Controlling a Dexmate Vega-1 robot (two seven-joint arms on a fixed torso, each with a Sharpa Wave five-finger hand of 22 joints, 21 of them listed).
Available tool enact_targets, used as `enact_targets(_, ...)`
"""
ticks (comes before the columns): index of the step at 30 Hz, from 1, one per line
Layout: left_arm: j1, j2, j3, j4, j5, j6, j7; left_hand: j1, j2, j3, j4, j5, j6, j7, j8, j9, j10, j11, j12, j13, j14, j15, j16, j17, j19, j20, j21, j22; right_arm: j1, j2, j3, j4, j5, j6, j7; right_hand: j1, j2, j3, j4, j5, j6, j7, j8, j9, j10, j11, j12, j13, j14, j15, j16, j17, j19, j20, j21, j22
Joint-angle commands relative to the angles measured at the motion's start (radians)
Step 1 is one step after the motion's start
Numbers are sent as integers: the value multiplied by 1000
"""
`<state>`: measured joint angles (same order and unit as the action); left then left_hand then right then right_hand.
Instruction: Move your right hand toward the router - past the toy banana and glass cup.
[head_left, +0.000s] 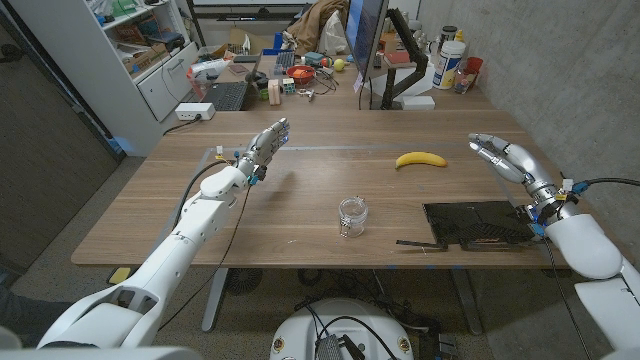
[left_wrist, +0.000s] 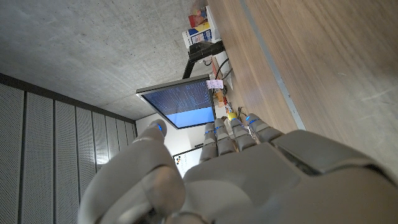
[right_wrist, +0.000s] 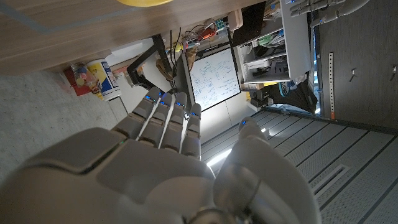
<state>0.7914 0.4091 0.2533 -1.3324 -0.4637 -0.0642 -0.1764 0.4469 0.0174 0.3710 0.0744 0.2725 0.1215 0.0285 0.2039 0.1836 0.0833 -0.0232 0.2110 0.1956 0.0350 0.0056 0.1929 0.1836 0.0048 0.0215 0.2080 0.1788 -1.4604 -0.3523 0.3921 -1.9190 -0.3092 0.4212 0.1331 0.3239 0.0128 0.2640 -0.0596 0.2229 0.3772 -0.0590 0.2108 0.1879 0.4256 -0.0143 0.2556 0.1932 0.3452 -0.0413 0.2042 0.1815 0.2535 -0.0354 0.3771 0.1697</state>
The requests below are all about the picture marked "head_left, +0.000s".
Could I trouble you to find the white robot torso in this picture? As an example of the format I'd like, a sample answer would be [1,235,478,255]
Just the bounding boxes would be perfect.
[269,298,415,360]

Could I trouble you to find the white power strip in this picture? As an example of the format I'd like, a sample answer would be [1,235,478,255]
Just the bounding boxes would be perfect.
[174,102,217,122]

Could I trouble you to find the white shelf cabinet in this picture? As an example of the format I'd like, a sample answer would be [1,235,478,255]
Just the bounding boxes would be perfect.
[9,0,201,157]

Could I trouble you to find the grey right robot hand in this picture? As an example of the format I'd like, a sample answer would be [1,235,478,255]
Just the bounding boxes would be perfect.
[467,132,574,217]

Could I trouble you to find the small clear glass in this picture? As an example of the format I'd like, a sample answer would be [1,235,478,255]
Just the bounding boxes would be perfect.
[453,67,474,95]

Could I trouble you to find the black wire rack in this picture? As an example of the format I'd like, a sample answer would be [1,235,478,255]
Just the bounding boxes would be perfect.
[395,200,545,252]

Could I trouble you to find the yellow toy banana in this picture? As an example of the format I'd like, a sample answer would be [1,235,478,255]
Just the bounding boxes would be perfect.
[394,151,449,171]

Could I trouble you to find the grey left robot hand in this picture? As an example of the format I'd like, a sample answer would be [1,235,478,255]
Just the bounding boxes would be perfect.
[234,117,291,184]

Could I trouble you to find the brown jacket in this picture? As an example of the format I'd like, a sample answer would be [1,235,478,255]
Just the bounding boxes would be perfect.
[287,0,350,56]

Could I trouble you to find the red bowl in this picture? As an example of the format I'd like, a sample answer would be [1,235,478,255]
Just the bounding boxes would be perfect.
[286,64,317,86]

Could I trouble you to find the computer monitor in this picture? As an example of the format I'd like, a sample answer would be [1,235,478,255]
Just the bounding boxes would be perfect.
[344,0,390,82]

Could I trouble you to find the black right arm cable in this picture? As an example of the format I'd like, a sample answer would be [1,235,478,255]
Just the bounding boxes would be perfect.
[569,176,640,195]

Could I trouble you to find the yellow pad on floor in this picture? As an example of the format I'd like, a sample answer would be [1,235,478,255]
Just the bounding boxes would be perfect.
[107,266,132,286]

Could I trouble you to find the white plastic bag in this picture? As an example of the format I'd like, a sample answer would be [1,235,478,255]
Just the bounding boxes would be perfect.
[317,9,351,56]

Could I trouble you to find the clear glass jar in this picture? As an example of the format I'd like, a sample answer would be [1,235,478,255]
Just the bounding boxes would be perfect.
[338,196,370,239]

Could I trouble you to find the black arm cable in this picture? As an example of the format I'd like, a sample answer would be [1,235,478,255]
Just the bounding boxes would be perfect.
[172,158,232,231]
[569,176,640,195]

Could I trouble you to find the black laptop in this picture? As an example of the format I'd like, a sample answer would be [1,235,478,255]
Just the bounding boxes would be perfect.
[200,49,264,112]

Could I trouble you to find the grey table leg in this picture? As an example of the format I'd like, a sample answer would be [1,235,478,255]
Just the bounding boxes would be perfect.
[449,269,484,336]
[201,268,230,334]

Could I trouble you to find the white spray bottle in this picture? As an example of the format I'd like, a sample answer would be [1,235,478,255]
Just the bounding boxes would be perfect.
[187,58,232,84]

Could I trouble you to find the white flat box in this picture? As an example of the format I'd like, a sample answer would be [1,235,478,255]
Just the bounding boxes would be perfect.
[401,94,437,112]

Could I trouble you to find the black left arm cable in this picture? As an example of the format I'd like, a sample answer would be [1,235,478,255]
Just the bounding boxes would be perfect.
[172,158,232,231]

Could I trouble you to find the black lidded jar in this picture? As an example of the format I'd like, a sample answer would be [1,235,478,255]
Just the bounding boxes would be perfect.
[439,24,459,49]

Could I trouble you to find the red cup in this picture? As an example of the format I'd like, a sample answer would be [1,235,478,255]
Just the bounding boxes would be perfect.
[464,56,485,81]

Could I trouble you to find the white plastic tub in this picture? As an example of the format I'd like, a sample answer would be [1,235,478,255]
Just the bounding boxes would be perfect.
[432,39,467,91]

